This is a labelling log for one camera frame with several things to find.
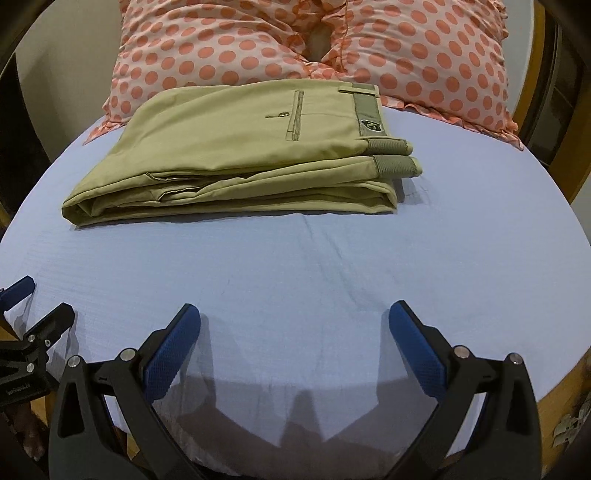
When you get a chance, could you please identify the leaf patterned cloth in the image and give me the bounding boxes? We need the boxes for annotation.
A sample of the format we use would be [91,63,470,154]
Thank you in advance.
[553,406,585,449]

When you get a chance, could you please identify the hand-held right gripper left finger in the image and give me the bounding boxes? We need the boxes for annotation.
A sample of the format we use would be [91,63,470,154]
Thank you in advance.
[48,303,204,480]

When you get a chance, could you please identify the pink polka dot pillow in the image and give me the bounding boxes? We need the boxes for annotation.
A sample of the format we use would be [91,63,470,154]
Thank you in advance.
[318,0,526,151]
[84,0,326,145]

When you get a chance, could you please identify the wooden bed frame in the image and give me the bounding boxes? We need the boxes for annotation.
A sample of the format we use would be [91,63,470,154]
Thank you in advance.
[505,0,591,457]

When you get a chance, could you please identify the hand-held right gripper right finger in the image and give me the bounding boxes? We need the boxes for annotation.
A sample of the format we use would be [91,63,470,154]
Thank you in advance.
[388,300,541,480]

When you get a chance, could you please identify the khaki pants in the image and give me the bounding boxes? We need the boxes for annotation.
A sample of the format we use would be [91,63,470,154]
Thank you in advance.
[60,78,424,228]

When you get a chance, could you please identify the light blue bed sheet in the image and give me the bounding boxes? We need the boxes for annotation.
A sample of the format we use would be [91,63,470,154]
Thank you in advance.
[0,99,591,467]

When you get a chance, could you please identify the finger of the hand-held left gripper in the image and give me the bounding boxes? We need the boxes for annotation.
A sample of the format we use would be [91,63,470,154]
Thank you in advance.
[0,276,37,315]
[22,302,77,366]

